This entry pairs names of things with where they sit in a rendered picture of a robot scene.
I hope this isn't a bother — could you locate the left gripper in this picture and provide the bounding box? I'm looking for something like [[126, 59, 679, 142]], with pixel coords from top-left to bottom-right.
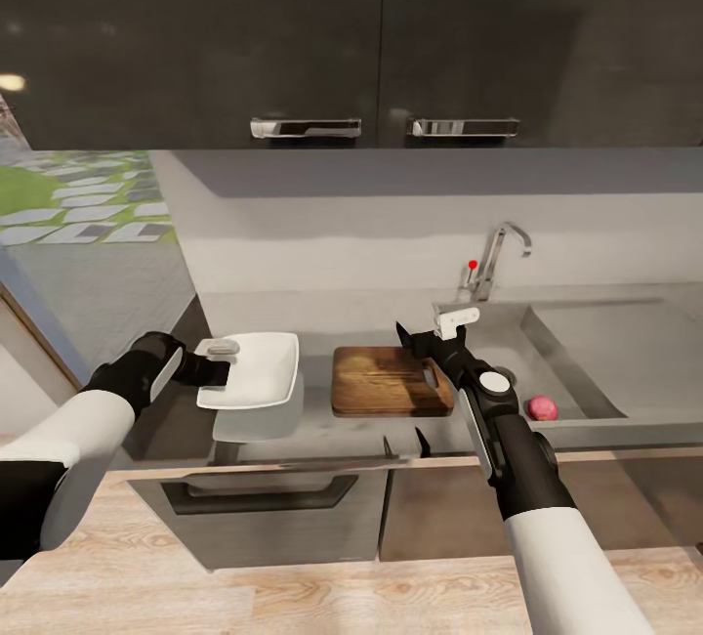
[[179, 356, 230, 387]]

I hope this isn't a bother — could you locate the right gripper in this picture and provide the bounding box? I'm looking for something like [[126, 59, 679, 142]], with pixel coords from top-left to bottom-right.
[[396, 322, 473, 373]]

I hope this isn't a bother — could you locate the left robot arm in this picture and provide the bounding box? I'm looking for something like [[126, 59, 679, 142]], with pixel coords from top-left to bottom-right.
[[0, 331, 240, 589]]

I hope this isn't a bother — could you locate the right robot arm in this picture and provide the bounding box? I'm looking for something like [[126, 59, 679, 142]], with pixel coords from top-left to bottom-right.
[[396, 308, 657, 635]]

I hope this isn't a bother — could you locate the vidalia onion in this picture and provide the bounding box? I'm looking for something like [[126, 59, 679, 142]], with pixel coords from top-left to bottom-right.
[[527, 396, 558, 421]]

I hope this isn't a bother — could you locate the bowl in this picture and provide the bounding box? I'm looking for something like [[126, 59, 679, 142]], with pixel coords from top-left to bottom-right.
[[196, 332, 299, 410]]

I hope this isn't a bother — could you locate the cutting board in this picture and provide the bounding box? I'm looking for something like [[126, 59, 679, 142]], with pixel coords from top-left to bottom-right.
[[331, 346, 455, 414]]

